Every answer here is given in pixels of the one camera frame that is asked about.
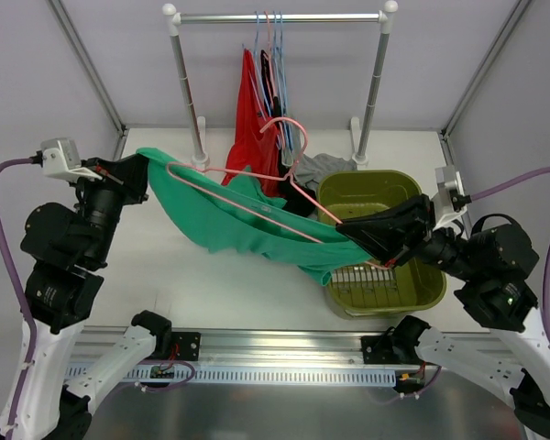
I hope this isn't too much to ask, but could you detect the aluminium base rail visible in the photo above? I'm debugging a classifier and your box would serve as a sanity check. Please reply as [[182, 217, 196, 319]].
[[34, 325, 532, 371]]

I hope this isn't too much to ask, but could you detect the silver and white clothes rack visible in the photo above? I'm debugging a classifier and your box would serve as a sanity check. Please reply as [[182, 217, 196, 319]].
[[162, 1, 399, 166]]

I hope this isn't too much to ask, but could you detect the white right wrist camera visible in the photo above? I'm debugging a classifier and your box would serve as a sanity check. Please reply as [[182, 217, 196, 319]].
[[431, 165, 467, 229]]

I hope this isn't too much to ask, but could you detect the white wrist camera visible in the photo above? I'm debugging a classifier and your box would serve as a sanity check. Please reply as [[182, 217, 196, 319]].
[[431, 165, 467, 229], [40, 137, 81, 183]]

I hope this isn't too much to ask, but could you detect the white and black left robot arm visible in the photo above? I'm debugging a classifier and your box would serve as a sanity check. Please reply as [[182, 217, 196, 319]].
[[0, 154, 172, 439]]

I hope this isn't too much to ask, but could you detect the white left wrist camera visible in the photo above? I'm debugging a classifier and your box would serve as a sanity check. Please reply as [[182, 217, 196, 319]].
[[40, 137, 81, 183]]

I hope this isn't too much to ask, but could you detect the olive green plastic basket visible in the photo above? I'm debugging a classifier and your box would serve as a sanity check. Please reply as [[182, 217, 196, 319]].
[[317, 170, 446, 319]]

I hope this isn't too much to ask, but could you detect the aluminium left frame post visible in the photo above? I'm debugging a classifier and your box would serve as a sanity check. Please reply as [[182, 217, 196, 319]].
[[46, 0, 126, 137]]

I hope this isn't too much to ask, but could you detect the black tank top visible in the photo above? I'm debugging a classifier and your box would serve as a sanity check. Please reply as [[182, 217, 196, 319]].
[[259, 49, 315, 217]]

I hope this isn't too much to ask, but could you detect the blue wire hanger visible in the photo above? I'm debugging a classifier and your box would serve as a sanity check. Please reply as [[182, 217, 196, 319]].
[[251, 11, 271, 116], [275, 12, 301, 166], [270, 9, 294, 152]]

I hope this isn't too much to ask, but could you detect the white slotted cable duct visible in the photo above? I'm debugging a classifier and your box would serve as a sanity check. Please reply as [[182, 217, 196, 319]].
[[121, 365, 397, 388]]

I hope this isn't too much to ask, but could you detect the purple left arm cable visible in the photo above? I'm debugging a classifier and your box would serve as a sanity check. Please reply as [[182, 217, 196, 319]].
[[0, 157, 40, 432]]

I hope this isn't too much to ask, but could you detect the aluminium right frame post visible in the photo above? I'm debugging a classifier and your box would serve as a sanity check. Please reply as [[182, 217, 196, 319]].
[[441, 0, 534, 140]]

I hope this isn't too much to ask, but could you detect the grey tank top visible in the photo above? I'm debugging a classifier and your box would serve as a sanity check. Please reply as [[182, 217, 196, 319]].
[[276, 123, 358, 191]]

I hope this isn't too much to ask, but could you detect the green tank top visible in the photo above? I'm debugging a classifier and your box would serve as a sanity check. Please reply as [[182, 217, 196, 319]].
[[137, 148, 370, 286]]

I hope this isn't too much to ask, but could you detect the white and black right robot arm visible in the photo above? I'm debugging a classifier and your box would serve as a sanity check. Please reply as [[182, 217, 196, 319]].
[[335, 194, 550, 439]]

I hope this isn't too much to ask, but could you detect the red tank top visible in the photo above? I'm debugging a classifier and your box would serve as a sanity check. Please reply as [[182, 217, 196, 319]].
[[225, 49, 285, 178]]

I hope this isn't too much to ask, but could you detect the aluminium frame post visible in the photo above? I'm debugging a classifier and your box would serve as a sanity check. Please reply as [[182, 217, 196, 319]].
[[46, 0, 126, 137], [441, 0, 534, 140]]

